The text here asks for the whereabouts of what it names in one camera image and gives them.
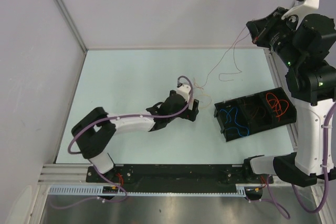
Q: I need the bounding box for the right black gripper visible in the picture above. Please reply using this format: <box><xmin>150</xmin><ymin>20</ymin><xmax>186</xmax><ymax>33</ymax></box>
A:
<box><xmin>247</xmin><ymin>6</ymin><xmax>302</xmax><ymax>69</ymax></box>

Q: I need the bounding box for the blue wire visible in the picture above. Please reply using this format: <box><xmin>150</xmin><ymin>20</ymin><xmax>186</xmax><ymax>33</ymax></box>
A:
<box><xmin>219</xmin><ymin>106</ymin><xmax>250</xmax><ymax>137</ymax></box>

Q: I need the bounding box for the black compartment tray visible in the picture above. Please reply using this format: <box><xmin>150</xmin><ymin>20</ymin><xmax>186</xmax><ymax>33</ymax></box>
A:
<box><xmin>214</xmin><ymin>88</ymin><xmax>297</xmax><ymax>142</ymax></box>

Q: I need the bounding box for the red orange wire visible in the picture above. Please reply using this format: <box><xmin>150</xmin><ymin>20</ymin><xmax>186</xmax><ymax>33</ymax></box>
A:
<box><xmin>265</xmin><ymin>92</ymin><xmax>290</xmax><ymax>119</ymax></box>

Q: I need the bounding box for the dark brown wire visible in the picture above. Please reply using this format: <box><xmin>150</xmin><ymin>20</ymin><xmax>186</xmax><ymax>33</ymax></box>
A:
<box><xmin>241</xmin><ymin>100</ymin><xmax>271</xmax><ymax>127</ymax></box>

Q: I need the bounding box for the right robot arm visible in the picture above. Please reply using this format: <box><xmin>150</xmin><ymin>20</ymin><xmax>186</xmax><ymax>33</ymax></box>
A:
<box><xmin>242</xmin><ymin>7</ymin><xmax>335</xmax><ymax>187</ymax></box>

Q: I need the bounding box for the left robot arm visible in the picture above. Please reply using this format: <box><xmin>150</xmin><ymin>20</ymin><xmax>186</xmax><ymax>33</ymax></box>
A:
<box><xmin>71</xmin><ymin>90</ymin><xmax>199</xmax><ymax>182</ymax></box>

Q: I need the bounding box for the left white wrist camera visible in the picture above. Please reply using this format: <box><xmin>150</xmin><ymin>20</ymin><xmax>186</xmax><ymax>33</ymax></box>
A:
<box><xmin>176</xmin><ymin>84</ymin><xmax>192</xmax><ymax>102</ymax></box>

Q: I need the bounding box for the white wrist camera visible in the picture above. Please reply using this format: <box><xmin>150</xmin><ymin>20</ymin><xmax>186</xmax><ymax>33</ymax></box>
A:
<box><xmin>281</xmin><ymin>0</ymin><xmax>319</xmax><ymax>20</ymax></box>
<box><xmin>176</xmin><ymin>84</ymin><xmax>192</xmax><ymax>102</ymax></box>

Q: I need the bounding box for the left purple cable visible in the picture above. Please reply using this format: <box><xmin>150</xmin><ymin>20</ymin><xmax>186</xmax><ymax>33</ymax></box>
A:
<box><xmin>49</xmin><ymin>76</ymin><xmax>194</xmax><ymax>210</ymax></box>

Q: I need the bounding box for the purple cable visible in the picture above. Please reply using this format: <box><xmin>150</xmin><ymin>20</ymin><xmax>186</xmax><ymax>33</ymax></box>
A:
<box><xmin>49</xmin><ymin>76</ymin><xmax>194</xmax><ymax>210</ymax></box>
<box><xmin>261</xmin><ymin>0</ymin><xmax>336</xmax><ymax>220</ymax></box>

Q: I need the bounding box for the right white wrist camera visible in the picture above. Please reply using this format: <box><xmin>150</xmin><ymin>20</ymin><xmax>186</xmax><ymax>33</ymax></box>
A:
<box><xmin>281</xmin><ymin>0</ymin><xmax>319</xmax><ymax>20</ymax></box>

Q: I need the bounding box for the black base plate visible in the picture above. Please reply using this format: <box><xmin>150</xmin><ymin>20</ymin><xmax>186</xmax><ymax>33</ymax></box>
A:
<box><xmin>86</xmin><ymin>163</ymin><xmax>274</xmax><ymax>194</ymax></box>

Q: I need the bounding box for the slotted cable duct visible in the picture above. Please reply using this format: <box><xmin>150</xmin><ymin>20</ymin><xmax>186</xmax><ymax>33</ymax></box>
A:
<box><xmin>48</xmin><ymin>185</ymin><xmax>246</xmax><ymax>197</ymax></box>

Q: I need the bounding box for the aluminium frame rail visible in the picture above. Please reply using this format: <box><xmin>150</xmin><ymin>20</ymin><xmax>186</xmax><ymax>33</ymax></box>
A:
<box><xmin>38</xmin><ymin>164</ymin><xmax>90</xmax><ymax>185</ymax></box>

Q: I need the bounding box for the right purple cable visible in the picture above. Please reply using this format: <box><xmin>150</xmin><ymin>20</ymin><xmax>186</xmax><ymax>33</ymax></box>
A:
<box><xmin>261</xmin><ymin>0</ymin><xmax>336</xmax><ymax>220</ymax></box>

